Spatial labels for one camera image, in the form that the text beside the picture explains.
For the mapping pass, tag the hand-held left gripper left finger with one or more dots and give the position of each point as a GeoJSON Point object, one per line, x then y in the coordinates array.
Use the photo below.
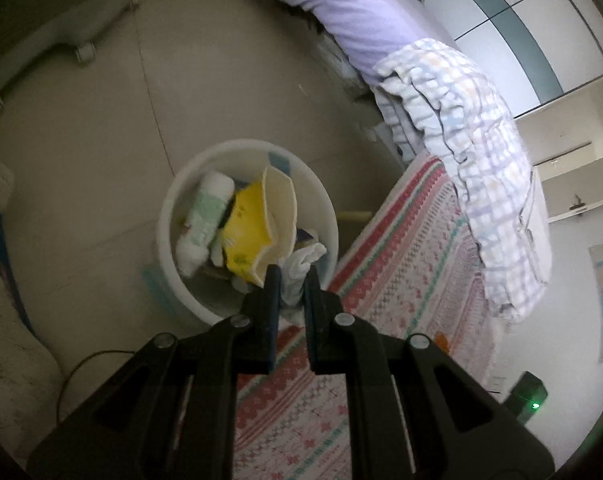
{"type": "Point", "coordinates": [274, 310]}

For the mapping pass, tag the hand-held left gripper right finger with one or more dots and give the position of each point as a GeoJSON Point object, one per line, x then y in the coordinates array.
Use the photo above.
{"type": "Point", "coordinates": [312, 320]}

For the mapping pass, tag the white tissue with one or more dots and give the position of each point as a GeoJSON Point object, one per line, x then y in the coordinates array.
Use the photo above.
{"type": "Point", "coordinates": [296, 265]}

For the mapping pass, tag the yellow cardboard box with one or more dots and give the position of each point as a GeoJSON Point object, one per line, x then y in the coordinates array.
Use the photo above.
{"type": "Point", "coordinates": [246, 230]}

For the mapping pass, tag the white plastic waste bin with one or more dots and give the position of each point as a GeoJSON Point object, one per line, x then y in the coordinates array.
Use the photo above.
{"type": "Point", "coordinates": [167, 260]}

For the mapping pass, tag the white green bottle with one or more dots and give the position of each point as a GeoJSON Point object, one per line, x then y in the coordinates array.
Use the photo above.
{"type": "Point", "coordinates": [204, 215]}

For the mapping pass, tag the small orange item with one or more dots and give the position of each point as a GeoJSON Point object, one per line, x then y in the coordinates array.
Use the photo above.
{"type": "Point", "coordinates": [441, 342]}

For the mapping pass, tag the patterned bed sheet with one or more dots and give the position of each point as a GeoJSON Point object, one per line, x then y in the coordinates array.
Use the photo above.
{"type": "Point", "coordinates": [406, 285]}

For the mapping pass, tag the checkered quilt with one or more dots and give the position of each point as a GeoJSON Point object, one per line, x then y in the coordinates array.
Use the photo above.
{"type": "Point", "coordinates": [481, 135]}

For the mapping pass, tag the white rug with blue edge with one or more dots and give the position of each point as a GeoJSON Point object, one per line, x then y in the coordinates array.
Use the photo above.
{"type": "Point", "coordinates": [6, 360]}

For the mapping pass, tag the lavender pillow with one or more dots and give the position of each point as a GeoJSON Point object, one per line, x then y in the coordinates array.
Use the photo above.
{"type": "Point", "coordinates": [356, 10]}

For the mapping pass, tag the white teal wardrobe door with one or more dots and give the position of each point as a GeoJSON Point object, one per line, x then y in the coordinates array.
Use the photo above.
{"type": "Point", "coordinates": [531, 35]}

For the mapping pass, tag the grey wheeled furniture base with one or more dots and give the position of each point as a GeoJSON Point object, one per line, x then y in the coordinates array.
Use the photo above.
{"type": "Point", "coordinates": [56, 25]}

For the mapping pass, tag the white wall socket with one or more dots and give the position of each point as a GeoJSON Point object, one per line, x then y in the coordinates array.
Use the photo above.
{"type": "Point", "coordinates": [498, 384]}

